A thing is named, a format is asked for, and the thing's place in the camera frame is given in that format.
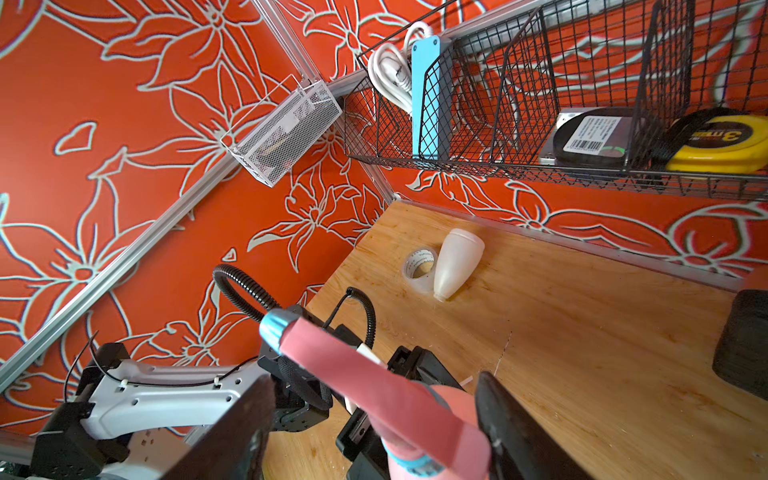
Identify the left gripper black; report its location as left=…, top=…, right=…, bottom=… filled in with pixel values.
left=334, top=346, right=462, bottom=479

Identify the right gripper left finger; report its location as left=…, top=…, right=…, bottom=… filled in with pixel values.
left=162, top=374, right=276, bottom=479

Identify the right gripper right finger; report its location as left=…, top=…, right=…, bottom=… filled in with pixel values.
left=475, top=371, right=591, bottom=479

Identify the pink blue spray nozzle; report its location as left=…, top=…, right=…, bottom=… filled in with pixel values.
left=260, top=309, right=491, bottom=479

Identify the opaque pink spray bottle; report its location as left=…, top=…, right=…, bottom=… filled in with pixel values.
left=431, top=385, right=478, bottom=427

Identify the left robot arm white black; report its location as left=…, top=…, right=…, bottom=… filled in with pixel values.
left=31, top=265, right=463, bottom=479

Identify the white spray bottle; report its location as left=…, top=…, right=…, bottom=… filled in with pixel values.
left=433, top=228, right=485, bottom=302

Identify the clear tape roll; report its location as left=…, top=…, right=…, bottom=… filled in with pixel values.
left=401, top=247, right=437, bottom=296

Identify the black orange tool case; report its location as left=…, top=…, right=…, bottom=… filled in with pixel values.
left=712, top=266, right=767, bottom=400

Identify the black round device with label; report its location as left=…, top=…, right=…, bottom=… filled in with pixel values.
left=538, top=107, right=633, bottom=168

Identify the black yellow tape measure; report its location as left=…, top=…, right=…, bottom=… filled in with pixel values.
left=664, top=107, right=767, bottom=174

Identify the light blue box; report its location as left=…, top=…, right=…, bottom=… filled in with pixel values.
left=411, top=36, right=453, bottom=164

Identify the clear plastic wall bin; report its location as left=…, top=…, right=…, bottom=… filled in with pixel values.
left=217, top=75, right=341, bottom=187

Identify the black wire basket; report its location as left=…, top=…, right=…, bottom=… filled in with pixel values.
left=342, top=1, right=767, bottom=201

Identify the white cable bundle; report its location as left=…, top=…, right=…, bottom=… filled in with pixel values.
left=365, top=20, right=434, bottom=115

